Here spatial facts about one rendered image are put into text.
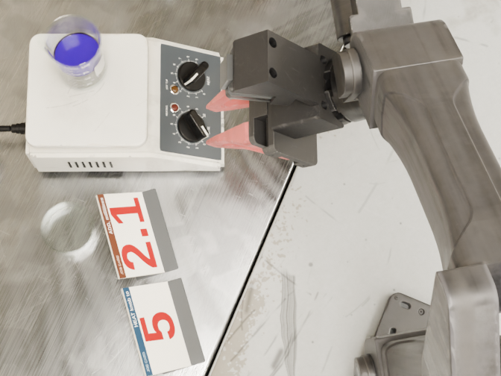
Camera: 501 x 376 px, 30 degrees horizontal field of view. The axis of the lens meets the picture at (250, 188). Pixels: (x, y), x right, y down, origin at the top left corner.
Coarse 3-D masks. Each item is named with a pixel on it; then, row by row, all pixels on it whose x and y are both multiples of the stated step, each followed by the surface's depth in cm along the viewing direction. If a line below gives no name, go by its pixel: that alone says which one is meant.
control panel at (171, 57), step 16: (160, 48) 97; (176, 48) 98; (160, 64) 97; (176, 64) 98; (160, 80) 96; (176, 80) 97; (208, 80) 99; (160, 96) 96; (176, 96) 97; (192, 96) 98; (208, 96) 99; (160, 112) 95; (176, 112) 96; (208, 112) 98; (160, 128) 95; (176, 128) 96; (208, 128) 98; (160, 144) 94; (176, 144) 95; (192, 144) 97
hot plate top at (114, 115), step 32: (32, 64) 94; (128, 64) 94; (32, 96) 93; (64, 96) 93; (96, 96) 93; (128, 96) 93; (32, 128) 92; (64, 128) 92; (96, 128) 92; (128, 128) 92
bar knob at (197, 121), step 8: (192, 112) 95; (184, 120) 96; (192, 120) 95; (200, 120) 96; (184, 128) 96; (192, 128) 96; (200, 128) 95; (184, 136) 96; (192, 136) 96; (200, 136) 96; (208, 136) 96
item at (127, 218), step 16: (112, 208) 96; (128, 208) 97; (112, 224) 95; (128, 224) 96; (144, 224) 98; (128, 240) 96; (144, 240) 97; (128, 256) 95; (144, 256) 96; (128, 272) 94
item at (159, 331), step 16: (144, 288) 95; (160, 288) 96; (144, 304) 94; (160, 304) 95; (144, 320) 93; (160, 320) 95; (144, 336) 92; (160, 336) 94; (176, 336) 95; (160, 352) 93; (176, 352) 94; (160, 368) 92
